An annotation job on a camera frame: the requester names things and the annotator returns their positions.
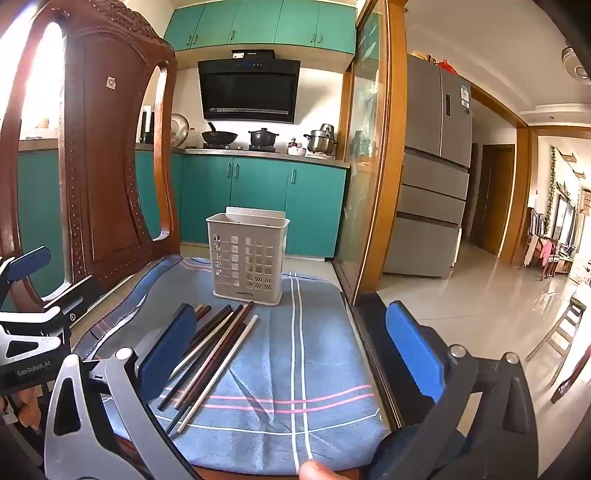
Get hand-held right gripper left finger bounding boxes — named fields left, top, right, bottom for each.
left=44, top=304, right=199, bottom=480

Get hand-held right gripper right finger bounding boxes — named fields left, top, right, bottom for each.
left=369, top=301, right=539, bottom=480

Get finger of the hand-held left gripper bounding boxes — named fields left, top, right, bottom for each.
left=44, top=276, right=100, bottom=319
left=0, top=247, right=52, bottom=296

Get white chopstick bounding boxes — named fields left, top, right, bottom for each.
left=170, top=318, right=234, bottom=379
left=177, top=315, right=259, bottom=435

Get dark brown chopstick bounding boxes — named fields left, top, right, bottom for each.
left=158, top=304, right=245, bottom=411

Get black chopstick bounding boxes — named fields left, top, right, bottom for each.
left=164, top=401, right=192, bottom=435
left=187, top=304, right=233, bottom=352

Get red chopstick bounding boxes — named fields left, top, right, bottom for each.
left=174, top=301, right=256, bottom=411

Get white plastic utensil basket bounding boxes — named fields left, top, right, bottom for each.
left=206, top=208, right=291, bottom=307

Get person's right hand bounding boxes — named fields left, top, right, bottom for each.
left=299, top=460, right=342, bottom=480

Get blue checked cloth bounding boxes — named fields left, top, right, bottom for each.
left=74, top=255, right=393, bottom=476

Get carved wooden chair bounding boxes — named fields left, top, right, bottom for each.
left=0, top=0, right=183, bottom=319

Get wooden stool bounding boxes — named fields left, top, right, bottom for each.
left=525, top=295, right=585, bottom=387

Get clothes drying rack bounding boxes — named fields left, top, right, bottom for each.
left=521, top=208, right=579, bottom=283

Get brown wooden door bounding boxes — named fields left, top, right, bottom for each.
left=470, top=144, right=516, bottom=257

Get teal base cabinets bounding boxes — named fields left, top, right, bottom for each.
left=17, top=148, right=348, bottom=259

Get silver refrigerator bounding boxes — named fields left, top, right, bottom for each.
left=382, top=54, right=474, bottom=280

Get wood framed glass sliding door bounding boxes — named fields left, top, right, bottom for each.
left=333, top=0, right=408, bottom=306

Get black wok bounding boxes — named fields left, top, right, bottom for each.
left=201, top=122, right=238, bottom=145

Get green garland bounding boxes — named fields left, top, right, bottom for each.
left=545, top=146, right=557, bottom=223

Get stainless steel pot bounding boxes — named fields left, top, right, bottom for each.
left=303, top=123, right=338, bottom=155

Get black cooking pot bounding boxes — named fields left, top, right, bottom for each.
left=248, top=128, right=280, bottom=148

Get black range hood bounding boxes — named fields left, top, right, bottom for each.
left=198, top=48, right=301, bottom=124

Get ceiling lamp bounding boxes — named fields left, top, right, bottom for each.
left=560, top=43, right=591, bottom=80

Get teal wall cabinets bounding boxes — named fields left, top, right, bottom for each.
left=163, top=0, right=358, bottom=55

